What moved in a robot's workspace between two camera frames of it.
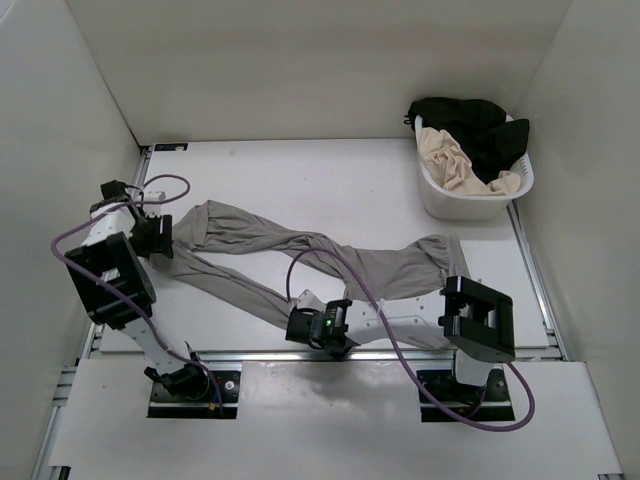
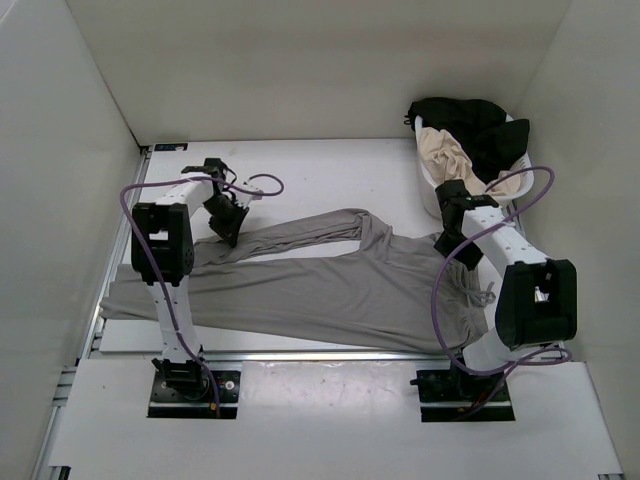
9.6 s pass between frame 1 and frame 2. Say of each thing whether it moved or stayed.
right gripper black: moved
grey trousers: moved
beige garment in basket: stayed
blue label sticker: stayed
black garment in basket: stayed
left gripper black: moved
